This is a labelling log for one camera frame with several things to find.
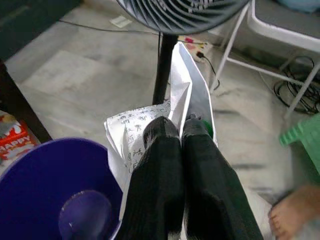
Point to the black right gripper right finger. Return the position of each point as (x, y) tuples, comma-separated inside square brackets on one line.
[(210, 195)]

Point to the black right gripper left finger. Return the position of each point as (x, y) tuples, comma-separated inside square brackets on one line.
[(157, 187)]

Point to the white paper sheet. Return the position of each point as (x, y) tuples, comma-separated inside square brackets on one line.
[(180, 75)]

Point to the person with bare legs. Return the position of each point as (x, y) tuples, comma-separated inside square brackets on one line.
[(290, 215)]

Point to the green plastic stool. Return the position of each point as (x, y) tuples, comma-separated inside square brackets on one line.
[(305, 140)]

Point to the purple plastic bin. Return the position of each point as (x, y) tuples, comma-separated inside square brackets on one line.
[(37, 175)]

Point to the black standing fan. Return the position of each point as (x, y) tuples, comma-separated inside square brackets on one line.
[(165, 62)]

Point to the colourful power strip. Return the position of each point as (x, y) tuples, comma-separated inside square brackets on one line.
[(192, 46)]

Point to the red printed box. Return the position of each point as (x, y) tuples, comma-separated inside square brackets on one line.
[(17, 142)]

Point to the dark wooden furniture leg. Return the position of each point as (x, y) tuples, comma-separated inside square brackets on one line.
[(15, 100)]

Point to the white floor label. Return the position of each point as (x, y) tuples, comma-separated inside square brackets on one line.
[(121, 21)]

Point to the white metal frame chair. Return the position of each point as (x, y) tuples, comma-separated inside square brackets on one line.
[(275, 27)]

